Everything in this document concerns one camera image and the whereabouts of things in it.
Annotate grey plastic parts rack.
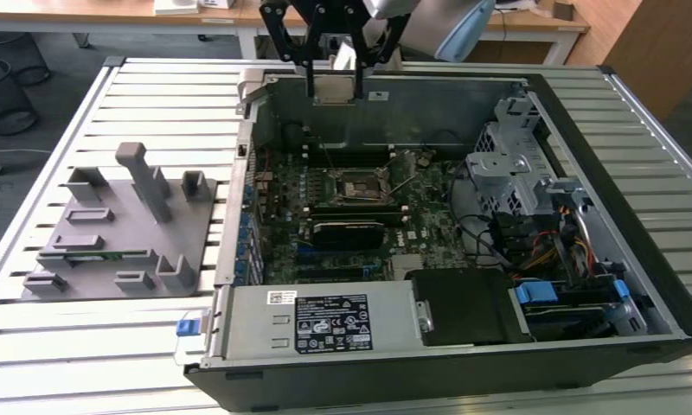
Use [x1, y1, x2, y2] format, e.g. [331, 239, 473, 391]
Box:
[21, 142, 219, 302]

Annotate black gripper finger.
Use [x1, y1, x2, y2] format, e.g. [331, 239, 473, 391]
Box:
[345, 7, 412, 99]
[257, 3, 328, 100]

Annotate silver chipset heatsink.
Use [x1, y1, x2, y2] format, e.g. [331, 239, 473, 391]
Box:
[389, 253, 425, 278]

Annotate green RAM stick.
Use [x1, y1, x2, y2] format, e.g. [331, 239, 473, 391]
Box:
[62, 252, 151, 262]

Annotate black mesh wastebasket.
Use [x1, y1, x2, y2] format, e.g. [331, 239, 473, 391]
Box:
[0, 32, 53, 86]
[0, 58, 40, 136]

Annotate green motherboard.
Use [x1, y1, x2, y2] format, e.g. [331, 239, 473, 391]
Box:
[247, 146, 508, 286]

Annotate black open PC case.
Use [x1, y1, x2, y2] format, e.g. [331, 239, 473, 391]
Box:
[175, 64, 692, 414]

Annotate silver hinged metal bracket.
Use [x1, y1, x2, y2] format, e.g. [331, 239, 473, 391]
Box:
[544, 179, 600, 278]

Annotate black round wire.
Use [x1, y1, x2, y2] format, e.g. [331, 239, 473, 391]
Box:
[448, 163, 512, 271]

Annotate silver square CPU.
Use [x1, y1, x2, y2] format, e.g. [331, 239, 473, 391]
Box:
[312, 76, 359, 105]

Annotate silver power supply black label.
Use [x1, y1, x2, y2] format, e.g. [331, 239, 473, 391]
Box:
[204, 280, 435, 361]

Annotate thin metal locking lever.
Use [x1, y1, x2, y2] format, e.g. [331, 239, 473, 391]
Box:
[389, 171, 423, 194]

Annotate metal socket cover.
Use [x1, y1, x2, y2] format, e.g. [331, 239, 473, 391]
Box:
[380, 149, 417, 194]

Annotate large white box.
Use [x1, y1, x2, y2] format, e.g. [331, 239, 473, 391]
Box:
[153, 0, 201, 17]

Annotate silver metal drive cage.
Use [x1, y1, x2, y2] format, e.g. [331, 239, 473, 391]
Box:
[465, 97, 555, 217]

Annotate small black graphics card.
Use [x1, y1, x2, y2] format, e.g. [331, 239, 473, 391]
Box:
[311, 220, 385, 251]

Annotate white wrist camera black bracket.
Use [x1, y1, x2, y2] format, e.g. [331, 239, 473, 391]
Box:
[361, 0, 423, 21]

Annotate black expansion slot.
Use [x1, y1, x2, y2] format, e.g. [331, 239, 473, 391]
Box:
[296, 267, 377, 280]

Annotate CPU socket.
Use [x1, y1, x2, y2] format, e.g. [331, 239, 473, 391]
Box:
[331, 166, 393, 207]

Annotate black installed RAM stick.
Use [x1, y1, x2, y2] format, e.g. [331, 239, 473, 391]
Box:
[303, 202, 409, 216]
[303, 214, 409, 227]

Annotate wooden cabinet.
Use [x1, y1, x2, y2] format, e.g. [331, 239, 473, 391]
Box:
[568, 0, 692, 121]

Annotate yellow orange wire bundle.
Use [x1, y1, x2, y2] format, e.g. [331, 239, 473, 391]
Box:
[517, 231, 591, 271]

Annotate blue disk carrier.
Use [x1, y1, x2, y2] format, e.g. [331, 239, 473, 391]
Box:
[509, 279, 619, 341]

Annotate black RAM slot white clips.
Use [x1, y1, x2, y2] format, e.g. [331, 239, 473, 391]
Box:
[303, 145, 397, 157]
[303, 154, 397, 168]

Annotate wooden desk white frame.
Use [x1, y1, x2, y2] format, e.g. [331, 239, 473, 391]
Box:
[0, 0, 267, 48]
[235, 0, 591, 66]

